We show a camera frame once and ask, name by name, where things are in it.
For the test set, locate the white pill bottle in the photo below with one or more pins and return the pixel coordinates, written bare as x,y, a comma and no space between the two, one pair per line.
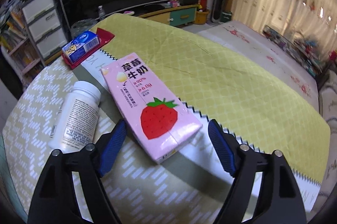
76,119

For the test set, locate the pink strawberry milk carton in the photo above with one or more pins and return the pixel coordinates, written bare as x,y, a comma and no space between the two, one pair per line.
161,124

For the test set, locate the red tray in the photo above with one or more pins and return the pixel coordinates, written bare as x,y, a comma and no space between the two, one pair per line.
104,37

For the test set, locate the low glass shelf clutter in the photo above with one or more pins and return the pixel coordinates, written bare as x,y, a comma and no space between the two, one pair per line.
304,50

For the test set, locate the clear water bottle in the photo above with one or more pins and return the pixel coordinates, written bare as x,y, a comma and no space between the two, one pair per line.
101,12

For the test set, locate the glass ashtray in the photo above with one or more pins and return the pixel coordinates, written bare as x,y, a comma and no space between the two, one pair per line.
82,26

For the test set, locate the beige sofa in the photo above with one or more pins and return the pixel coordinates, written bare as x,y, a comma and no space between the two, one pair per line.
328,108

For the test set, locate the white drawer cabinet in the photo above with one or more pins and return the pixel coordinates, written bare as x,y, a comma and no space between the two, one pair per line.
45,26

